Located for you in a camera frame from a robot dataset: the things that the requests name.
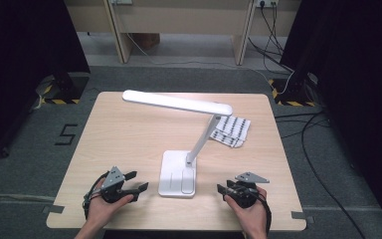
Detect white cloth with black pattern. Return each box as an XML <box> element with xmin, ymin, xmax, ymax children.
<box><xmin>209</xmin><ymin>115</ymin><xmax>252</xmax><ymax>149</ymax></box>

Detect beige wooden desk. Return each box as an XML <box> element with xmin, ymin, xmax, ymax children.
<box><xmin>63</xmin><ymin>0</ymin><xmax>302</xmax><ymax>66</ymax></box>

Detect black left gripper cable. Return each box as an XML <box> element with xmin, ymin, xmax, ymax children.
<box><xmin>82</xmin><ymin>171</ymin><xmax>109</xmax><ymax>220</ymax></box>

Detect grey tape piece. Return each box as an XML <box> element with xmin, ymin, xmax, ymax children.
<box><xmin>290</xmin><ymin>210</ymin><xmax>315</xmax><ymax>224</ymax></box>
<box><xmin>42</xmin><ymin>204</ymin><xmax>66</xmax><ymax>215</ymax></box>

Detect white floor cable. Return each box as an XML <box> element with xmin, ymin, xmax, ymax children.
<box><xmin>125</xmin><ymin>33</ymin><xmax>295</xmax><ymax>95</ymax></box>

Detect bundle of black cables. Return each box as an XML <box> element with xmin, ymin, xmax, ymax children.
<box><xmin>248</xmin><ymin>2</ymin><xmax>295</xmax><ymax>74</ymax></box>

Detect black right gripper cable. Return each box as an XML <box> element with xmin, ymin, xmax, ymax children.
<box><xmin>257</xmin><ymin>190</ymin><xmax>274</xmax><ymax>235</ymax></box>

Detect brown cardboard box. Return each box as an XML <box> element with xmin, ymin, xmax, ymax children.
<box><xmin>133</xmin><ymin>33</ymin><xmax>161</xmax><ymax>52</ymax></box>

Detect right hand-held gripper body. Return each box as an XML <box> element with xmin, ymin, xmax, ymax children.
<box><xmin>227</xmin><ymin>171</ymin><xmax>271</xmax><ymax>209</ymax></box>

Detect person's right hand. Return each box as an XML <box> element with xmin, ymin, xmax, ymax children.
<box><xmin>224</xmin><ymin>187</ymin><xmax>269</xmax><ymax>233</ymax></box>

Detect black curtain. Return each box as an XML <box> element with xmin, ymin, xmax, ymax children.
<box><xmin>279</xmin><ymin>0</ymin><xmax>382</xmax><ymax>230</ymax></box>
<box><xmin>0</xmin><ymin>0</ymin><xmax>92</xmax><ymax>165</ymax></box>

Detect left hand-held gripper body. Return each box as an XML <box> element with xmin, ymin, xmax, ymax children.
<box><xmin>99</xmin><ymin>165</ymin><xmax>137</xmax><ymax>204</ymax></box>

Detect white power strip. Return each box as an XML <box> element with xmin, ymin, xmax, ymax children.
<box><xmin>255</xmin><ymin>0</ymin><xmax>281</xmax><ymax>9</ymax></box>

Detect stand base with hazard tape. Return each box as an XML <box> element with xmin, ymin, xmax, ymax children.
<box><xmin>267</xmin><ymin>73</ymin><xmax>320</xmax><ymax>108</ymax></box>
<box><xmin>34</xmin><ymin>72</ymin><xmax>91</xmax><ymax>106</ymax></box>

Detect black floor cables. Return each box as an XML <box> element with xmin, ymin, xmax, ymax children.
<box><xmin>274</xmin><ymin>111</ymin><xmax>369</xmax><ymax>239</ymax></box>

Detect person's left hand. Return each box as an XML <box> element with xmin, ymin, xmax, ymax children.
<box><xmin>87</xmin><ymin>194</ymin><xmax>135</xmax><ymax>229</ymax></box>

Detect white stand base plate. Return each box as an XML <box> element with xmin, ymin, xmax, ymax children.
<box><xmin>121</xmin><ymin>89</ymin><xmax>234</xmax><ymax>199</ymax></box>

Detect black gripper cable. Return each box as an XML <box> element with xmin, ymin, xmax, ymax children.
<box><xmin>82</xmin><ymin>171</ymin><xmax>109</xmax><ymax>220</ymax></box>
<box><xmin>257</xmin><ymin>190</ymin><xmax>274</xmax><ymax>235</ymax></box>

